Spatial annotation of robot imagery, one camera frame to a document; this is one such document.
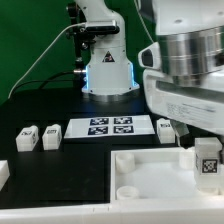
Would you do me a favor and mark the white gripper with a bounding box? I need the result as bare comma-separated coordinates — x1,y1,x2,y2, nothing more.
143,69,224,149

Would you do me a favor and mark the white square tabletop part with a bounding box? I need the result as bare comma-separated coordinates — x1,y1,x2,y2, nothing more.
110,147,222,202

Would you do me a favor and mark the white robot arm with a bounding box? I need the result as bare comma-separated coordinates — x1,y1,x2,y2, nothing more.
75,0,224,137

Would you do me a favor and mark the white sheet with tags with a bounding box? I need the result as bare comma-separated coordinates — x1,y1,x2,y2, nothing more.
64,115,155,139

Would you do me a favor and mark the white left corner block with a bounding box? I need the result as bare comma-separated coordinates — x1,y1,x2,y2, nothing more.
0,160,10,191

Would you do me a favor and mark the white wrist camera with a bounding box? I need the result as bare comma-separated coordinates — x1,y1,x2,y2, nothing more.
138,42,161,70

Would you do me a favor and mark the white cable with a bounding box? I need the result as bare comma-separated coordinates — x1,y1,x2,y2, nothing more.
7,0,158,100

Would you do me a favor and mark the black cable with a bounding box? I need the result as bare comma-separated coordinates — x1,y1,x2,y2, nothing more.
9,70,76,98

